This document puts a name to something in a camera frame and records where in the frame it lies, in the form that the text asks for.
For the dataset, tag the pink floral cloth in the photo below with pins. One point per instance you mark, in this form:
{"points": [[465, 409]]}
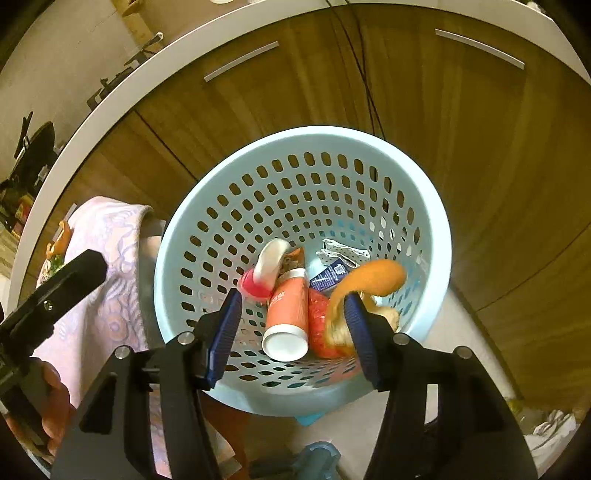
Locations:
{"points": [[120, 258]]}

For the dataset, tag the white crumpled cloth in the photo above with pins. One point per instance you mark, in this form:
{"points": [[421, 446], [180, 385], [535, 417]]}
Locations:
{"points": [[554, 422]]}

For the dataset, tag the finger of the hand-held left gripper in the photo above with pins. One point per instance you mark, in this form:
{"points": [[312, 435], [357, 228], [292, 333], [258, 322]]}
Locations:
{"points": [[69, 281]]}

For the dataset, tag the teal plastic stool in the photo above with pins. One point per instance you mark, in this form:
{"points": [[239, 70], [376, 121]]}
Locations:
{"points": [[309, 419]]}

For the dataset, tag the red plastic bag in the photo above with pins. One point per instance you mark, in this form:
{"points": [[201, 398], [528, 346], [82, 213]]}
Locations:
{"points": [[318, 323]]}

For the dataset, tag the orange white bottle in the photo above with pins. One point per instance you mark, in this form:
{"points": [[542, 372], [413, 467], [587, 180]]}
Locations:
{"points": [[286, 304]]}

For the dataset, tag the grey-blue plastic object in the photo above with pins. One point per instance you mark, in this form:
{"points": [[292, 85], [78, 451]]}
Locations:
{"points": [[318, 459]]}

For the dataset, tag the black wok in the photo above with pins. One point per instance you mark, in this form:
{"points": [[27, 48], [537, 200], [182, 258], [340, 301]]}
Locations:
{"points": [[34, 147]]}

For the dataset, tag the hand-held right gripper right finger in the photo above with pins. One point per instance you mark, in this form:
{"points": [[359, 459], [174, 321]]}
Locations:
{"points": [[362, 341]]}

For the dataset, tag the pink white tube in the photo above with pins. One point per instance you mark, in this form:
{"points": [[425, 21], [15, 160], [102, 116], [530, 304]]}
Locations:
{"points": [[270, 263]]}

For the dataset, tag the light blue perforated plastic basket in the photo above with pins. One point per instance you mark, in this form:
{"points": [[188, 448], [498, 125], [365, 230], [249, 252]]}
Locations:
{"points": [[300, 194]]}

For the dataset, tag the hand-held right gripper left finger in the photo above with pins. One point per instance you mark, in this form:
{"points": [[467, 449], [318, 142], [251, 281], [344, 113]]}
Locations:
{"points": [[226, 332]]}

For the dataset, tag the white dotted wrapper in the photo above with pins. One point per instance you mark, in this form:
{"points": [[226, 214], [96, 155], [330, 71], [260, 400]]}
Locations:
{"points": [[341, 251]]}

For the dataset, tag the wooden cabinet door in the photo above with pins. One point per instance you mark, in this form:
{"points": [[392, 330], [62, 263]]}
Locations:
{"points": [[115, 184], [545, 332], [485, 138], [258, 92]]}

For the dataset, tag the person's left hand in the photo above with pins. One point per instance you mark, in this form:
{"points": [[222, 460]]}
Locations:
{"points": [[57, 397]]}

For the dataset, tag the orange vegetable scrap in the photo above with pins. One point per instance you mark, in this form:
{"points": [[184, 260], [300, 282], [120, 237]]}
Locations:
{"points": [[59, 242]]}

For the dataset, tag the dark sauce bottle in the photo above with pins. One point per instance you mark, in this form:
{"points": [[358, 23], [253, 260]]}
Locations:
{"points": [[21, 212]]}

